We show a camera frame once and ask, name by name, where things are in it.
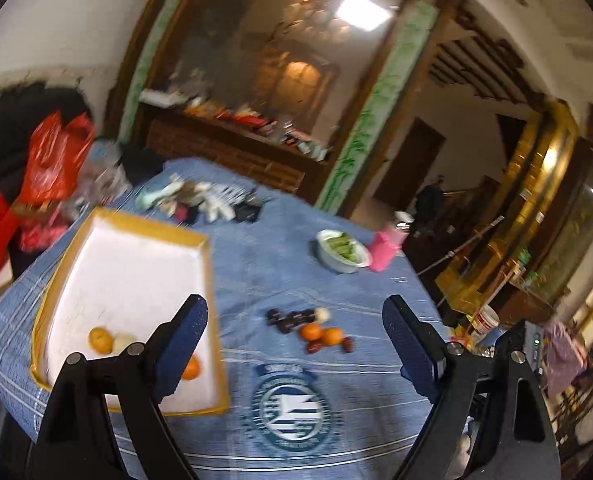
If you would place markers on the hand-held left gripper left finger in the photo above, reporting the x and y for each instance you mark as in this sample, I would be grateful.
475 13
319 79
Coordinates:
186 342

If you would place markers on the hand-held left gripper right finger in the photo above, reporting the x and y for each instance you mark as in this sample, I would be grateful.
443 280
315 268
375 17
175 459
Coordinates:
411 345

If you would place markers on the red date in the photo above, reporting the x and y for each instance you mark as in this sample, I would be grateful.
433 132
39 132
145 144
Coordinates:
347 345
314 347

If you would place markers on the small orange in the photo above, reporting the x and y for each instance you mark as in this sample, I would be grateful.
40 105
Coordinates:
310 332
332 336
192 369

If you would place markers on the dark purple plum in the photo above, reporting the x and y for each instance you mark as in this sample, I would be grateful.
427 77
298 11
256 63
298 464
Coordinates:
285 326
301 317
274 315

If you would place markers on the yellow-edged white tray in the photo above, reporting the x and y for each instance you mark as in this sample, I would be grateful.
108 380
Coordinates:
126 270

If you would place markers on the large white fruit chunk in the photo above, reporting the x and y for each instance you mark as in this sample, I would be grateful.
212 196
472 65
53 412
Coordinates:
124 342

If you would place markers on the orange with dark spot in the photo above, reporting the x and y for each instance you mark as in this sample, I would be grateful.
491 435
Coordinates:
100 339

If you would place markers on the pink sleeved bottle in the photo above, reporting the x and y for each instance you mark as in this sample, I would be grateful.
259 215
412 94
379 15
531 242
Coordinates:
384 252

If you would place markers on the white bowl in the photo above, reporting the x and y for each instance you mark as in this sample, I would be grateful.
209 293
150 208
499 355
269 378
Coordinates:
334 260

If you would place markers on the green leafy vegetables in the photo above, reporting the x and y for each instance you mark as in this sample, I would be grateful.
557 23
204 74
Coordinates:
344 247

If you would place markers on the dark standing figure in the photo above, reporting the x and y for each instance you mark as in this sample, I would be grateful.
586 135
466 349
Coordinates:
429 200

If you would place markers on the teal cloth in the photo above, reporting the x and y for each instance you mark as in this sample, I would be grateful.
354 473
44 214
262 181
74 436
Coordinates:
154 196

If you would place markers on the pink garment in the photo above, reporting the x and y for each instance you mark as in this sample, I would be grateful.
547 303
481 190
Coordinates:
561 355

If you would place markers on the brown wooden door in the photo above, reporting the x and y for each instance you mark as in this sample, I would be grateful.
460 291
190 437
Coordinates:
411 160

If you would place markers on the clear plastic bag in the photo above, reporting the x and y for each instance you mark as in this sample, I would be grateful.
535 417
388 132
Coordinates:
101 170

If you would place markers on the brown tiled counter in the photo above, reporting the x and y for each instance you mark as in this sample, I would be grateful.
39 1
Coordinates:
216 150

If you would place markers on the red plastic bag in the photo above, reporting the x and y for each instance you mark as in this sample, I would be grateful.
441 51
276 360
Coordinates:
51 160

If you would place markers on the wooden framed glass partition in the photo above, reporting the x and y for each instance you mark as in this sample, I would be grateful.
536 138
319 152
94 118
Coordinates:
256 50

